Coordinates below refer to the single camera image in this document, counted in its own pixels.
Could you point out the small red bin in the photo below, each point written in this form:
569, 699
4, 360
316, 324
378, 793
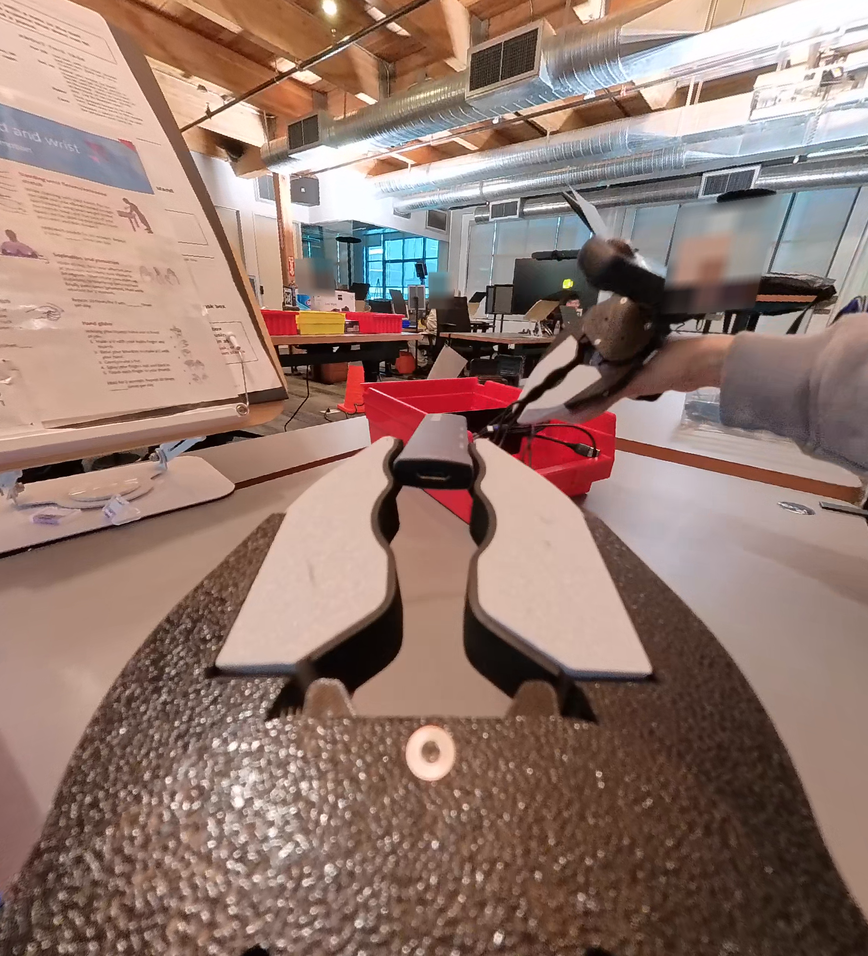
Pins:
279, 322

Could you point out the wooden document stand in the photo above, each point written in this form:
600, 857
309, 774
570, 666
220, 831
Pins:
105, 485

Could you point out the grey USB hub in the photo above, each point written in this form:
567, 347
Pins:
434, 448

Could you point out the white printed task sheet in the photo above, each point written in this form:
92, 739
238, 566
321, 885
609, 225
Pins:
46, 45

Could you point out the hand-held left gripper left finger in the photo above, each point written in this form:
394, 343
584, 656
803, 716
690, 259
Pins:
307, 575

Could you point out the yellow plastic bin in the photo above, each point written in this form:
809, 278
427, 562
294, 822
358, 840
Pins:
320, 322

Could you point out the person's right forearm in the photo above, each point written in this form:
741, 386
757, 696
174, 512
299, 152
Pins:
822, 388

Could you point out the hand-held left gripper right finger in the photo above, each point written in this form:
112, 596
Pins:
553, 590

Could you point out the black office chair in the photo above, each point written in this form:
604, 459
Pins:
455, 321

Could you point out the laminated exercise instruction sheet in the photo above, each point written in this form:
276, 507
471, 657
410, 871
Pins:
68, 261

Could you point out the clear plastic bag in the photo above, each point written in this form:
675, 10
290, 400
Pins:
732, 418

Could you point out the red plastic bin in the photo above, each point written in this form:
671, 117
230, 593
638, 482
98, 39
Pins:
419, 399

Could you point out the black monitor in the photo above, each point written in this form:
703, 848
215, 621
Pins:
546, 287

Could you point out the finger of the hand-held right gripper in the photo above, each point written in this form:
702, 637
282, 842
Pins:
568, 396
561, 370

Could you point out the silver air duct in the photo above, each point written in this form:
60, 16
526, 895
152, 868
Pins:
628, 67

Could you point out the person's right hand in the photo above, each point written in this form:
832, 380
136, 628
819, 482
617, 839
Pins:
688, 366

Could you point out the orange traffic cone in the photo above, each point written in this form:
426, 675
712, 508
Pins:
352, 388

